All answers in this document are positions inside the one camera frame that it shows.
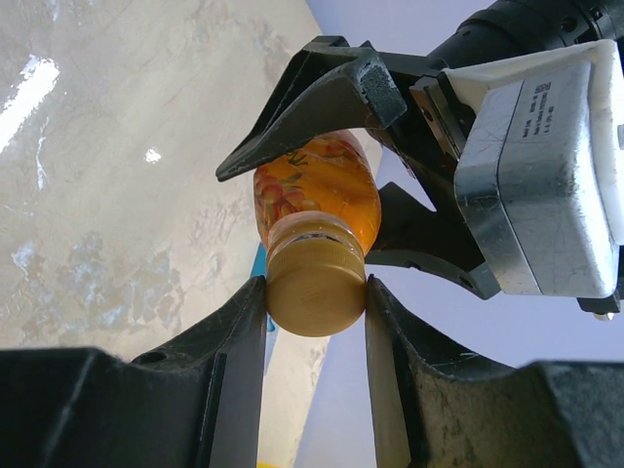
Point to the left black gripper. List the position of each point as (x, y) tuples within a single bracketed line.
[(330, 86)]

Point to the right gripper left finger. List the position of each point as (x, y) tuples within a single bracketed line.
[(193, 401)]

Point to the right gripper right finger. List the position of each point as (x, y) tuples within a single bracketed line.
[(436, 403)]

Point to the orange bottle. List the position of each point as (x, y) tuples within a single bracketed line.
[(330, 174)]

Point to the orange cap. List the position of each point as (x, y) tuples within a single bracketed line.
[(316, 288)]

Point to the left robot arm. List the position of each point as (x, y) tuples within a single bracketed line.
[(509, 29)]

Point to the yellow plastic basket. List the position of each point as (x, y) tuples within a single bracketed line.
[(266, 465)]

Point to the teal toothpaste box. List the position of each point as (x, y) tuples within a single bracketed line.
[(259, 270)]

